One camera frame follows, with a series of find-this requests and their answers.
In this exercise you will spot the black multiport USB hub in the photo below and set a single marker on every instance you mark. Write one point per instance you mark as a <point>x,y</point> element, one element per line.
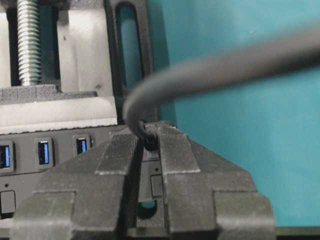
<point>24,157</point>

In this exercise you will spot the black bench vise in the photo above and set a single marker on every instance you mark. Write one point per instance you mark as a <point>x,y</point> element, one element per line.
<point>90,90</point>

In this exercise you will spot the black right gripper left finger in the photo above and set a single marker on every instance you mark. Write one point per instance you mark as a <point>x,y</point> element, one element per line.
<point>93,196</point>

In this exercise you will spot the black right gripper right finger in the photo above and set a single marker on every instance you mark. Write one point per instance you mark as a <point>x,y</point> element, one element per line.
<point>205,196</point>

